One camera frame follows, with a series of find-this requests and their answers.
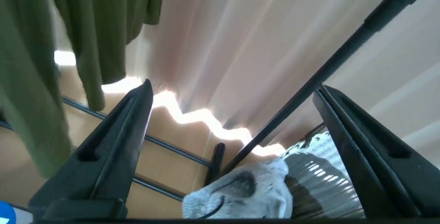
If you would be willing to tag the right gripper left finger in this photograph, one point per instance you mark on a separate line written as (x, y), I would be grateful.
(103, 162)

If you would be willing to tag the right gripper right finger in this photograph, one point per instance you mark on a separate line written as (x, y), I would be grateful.
(388, 169)

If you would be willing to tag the green shirt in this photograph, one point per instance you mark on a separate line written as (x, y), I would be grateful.
(27, 79)

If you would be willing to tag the pale grey shorts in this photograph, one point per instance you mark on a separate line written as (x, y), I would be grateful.
(261, 189)

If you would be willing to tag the white laundry basket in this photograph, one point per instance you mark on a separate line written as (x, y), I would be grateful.
(326, 182)

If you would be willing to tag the black clothes rack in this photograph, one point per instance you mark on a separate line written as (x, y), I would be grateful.
(343, 55)

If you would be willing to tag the beige curtain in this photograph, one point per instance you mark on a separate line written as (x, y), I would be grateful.
(240, 28)

